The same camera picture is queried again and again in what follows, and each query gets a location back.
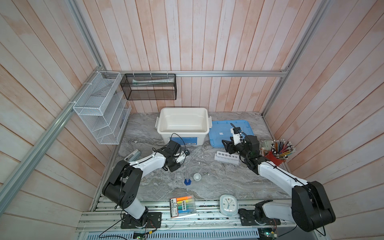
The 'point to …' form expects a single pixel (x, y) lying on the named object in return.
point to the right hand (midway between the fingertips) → (226, 138)
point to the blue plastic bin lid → (219, 130)
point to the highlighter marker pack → (182, 206)
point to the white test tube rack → (226, 157)
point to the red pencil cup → (275, 160)
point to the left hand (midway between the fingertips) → (174, 164)
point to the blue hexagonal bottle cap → (187, 181)
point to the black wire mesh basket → (149, 86)
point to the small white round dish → (197, 176)
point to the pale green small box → (267, 144)
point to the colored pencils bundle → (281, 149)
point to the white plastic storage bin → (189, 126)
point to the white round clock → (228, 205)
